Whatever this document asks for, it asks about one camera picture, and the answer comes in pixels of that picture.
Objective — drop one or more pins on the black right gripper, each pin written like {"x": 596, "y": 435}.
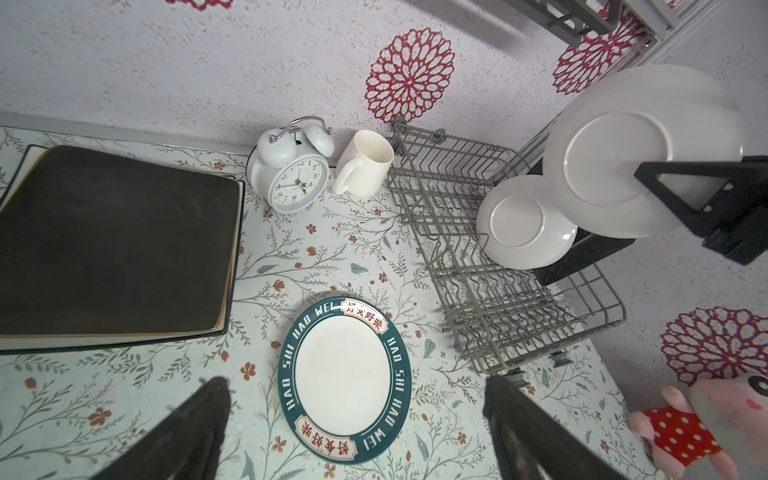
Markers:
{"x": 724, "y": 202}

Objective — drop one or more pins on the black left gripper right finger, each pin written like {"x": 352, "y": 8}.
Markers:
{"x": 529, "y": 444}

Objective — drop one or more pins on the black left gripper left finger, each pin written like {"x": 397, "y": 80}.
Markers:
{"x": 187, "y": 444}

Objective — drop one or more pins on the white round plate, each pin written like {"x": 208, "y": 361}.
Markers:
{"x": 344, "y": 380}
{"x": 519, "y": 227}
{"x": 653, "y": 113}

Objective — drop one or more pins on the pink pig plush toy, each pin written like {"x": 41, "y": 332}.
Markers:
{"x": 723, "y": 420}

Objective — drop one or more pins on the white twin bell alarm clock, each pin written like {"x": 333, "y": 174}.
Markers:
{"x": 289, "y": 167}

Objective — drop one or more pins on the white ceramic mug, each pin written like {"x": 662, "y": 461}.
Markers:
{"x": 363, "y": 166}

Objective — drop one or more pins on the grey wire dish rack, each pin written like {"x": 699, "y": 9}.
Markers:
{"x": 501, "y": 318}

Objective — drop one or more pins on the grey wall shelf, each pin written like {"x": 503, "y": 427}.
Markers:
{"x": 570, "y": 21}

